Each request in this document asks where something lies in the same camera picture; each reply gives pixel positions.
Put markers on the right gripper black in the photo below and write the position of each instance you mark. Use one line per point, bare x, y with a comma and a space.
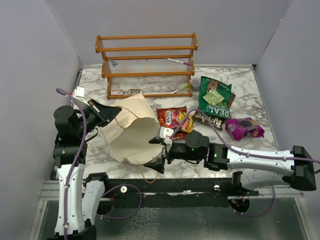
158, 163

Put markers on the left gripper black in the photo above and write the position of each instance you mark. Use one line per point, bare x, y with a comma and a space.
106, 114

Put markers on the beige paper bag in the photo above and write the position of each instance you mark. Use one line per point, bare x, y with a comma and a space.
127, 137

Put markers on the orange red snack bag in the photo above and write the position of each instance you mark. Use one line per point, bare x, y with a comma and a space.
180, 135

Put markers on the yellow m&m candy bag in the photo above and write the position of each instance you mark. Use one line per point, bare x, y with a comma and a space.
189, 124

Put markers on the brown kettle chips bag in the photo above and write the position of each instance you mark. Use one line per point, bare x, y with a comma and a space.
212, 121

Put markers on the light green snack packet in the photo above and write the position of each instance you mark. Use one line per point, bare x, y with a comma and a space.
213, 97

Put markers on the green real chips bag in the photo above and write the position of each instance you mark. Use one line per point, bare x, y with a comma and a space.
207, 87

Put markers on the magenta candy bag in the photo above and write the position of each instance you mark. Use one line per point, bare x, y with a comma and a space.
238, 128

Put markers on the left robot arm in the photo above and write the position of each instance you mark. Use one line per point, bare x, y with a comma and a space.
76, 211

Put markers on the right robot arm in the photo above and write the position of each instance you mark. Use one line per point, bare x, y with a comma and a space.
253, 168

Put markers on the small red white box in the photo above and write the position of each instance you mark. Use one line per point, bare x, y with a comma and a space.
117, 92

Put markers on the wooden three-tier shelf rack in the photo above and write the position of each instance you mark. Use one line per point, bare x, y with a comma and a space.
147, 60

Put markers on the green capped white marker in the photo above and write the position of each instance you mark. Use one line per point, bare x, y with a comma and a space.
182, 88

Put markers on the small grey plastic cup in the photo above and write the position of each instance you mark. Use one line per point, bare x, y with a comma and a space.
195, 84

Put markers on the pink capped white marker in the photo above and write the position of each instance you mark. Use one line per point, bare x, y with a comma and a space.
178, 61

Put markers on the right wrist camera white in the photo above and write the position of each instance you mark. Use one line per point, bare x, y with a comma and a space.
164, 135

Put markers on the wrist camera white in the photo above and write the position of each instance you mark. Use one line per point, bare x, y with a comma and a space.
78, 94
164, 135

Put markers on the metal handle bracket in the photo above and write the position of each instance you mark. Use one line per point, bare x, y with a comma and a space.
135, 91

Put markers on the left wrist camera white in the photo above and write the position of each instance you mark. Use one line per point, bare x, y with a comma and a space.
78, 94

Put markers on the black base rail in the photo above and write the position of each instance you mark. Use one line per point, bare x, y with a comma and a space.
169, 192

